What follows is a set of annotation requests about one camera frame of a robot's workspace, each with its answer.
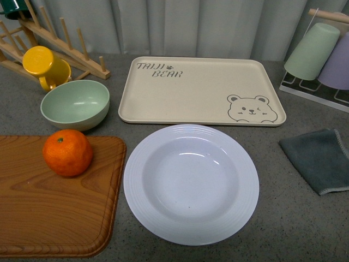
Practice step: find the dark green mug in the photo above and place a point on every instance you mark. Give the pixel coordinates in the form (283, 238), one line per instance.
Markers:
(12, 9)

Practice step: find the green bowl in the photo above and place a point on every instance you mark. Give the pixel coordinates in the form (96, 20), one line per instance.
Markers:
(79, 105)

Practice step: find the beige bear tray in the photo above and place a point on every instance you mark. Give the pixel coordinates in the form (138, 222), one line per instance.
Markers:
(234, 92)

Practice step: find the wooden cutting board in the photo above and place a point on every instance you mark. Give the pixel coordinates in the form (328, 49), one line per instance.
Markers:
(44, 215)

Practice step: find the orange fruit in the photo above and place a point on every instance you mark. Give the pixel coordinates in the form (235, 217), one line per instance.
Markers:
(67, 152)

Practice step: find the white cup holder rack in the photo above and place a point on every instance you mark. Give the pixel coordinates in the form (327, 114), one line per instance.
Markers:
(313, 89)

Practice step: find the yellow mug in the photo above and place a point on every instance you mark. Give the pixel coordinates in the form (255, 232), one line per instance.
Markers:
(47, 67)

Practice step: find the light green cup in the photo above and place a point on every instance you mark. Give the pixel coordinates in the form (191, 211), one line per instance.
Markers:
(312, 52)

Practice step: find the purple cup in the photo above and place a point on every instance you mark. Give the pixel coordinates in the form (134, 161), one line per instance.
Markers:
(334, 74)

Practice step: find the light purple plate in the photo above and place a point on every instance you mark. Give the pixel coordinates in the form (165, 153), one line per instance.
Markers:
(191, 185)

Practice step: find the grey cloth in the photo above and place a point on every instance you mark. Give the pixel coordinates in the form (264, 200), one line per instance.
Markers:
(321, 158)

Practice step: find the wooden dish rack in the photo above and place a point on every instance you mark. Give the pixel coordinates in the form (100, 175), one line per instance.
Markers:
(39, 25)

